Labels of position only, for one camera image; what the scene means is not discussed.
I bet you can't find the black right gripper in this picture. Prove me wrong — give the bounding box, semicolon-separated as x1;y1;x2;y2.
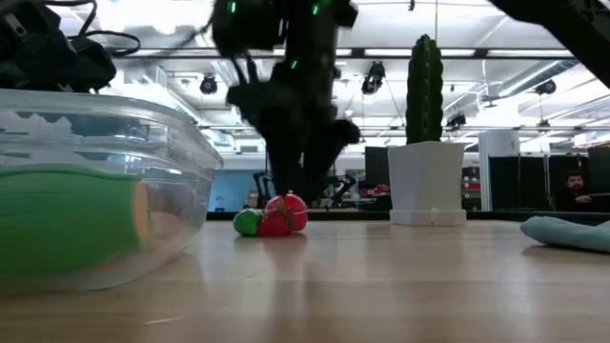
259;60;362;202

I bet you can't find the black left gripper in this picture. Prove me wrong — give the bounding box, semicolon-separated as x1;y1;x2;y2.
0;0;73;92

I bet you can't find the red toy tomato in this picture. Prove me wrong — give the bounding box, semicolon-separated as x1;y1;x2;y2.
265;192;309;233

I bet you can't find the green toy vegetable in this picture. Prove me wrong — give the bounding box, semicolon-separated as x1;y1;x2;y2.
233;208;264;238

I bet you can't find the pink toy peach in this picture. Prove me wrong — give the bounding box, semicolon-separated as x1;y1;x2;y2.
147;212;185;242

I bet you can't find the clear plastic tupperware container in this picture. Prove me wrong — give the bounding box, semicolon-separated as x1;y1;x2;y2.
0;88;225;293

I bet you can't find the black monitor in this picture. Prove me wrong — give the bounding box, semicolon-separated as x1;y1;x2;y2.
364;146;392;190
586;146;610;187

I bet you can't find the blue board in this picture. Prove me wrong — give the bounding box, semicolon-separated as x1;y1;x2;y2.
208;170;268;213

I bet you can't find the white square plant pot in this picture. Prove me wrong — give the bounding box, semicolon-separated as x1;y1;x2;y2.
387;140;468;228

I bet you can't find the green cactus plant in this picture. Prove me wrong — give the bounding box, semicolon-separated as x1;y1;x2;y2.
404;33;445;145

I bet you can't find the green toy cucumber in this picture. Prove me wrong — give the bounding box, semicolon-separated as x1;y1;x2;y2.
0;164;152;276

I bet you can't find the shelf with red bins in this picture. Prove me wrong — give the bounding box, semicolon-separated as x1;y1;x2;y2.
460;166;481;212

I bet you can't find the white pillar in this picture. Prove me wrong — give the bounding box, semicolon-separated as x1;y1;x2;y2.
478;131;521;212

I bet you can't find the black room partition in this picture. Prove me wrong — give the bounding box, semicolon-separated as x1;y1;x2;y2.
488;154;588;212

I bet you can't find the teal folded cloth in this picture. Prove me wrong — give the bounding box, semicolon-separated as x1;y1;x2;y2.
518;215;610;253

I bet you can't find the person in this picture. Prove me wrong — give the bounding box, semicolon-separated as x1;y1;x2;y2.
554;170;597;213

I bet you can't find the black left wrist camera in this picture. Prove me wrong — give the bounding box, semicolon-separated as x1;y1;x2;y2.
66;36;118;92

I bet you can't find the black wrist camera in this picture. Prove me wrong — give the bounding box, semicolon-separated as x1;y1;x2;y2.
66;36;118;92
226;80;271;123

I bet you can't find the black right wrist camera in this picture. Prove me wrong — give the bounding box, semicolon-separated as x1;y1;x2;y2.
226;80;271;123

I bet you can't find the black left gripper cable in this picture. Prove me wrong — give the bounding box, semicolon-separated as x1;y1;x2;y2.
45;0;143;58

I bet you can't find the black aluminium table frame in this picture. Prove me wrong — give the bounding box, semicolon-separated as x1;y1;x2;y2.
205;210;610;226

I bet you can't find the black ceiling rail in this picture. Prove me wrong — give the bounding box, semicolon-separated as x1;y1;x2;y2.
107;46;583;59

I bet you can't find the grey ventilation duct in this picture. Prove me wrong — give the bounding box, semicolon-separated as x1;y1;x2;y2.
498;59;585;99

